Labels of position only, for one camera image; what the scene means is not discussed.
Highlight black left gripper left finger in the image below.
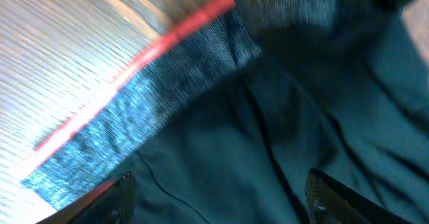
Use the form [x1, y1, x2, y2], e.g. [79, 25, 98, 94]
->
[38, 172, 137, 224]

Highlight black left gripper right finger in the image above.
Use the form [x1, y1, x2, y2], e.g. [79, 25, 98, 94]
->
[305, 169, 410, 224]

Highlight black leggings with orange waistband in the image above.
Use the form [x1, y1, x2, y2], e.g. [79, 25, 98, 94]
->
[23, 0, 428, 223]

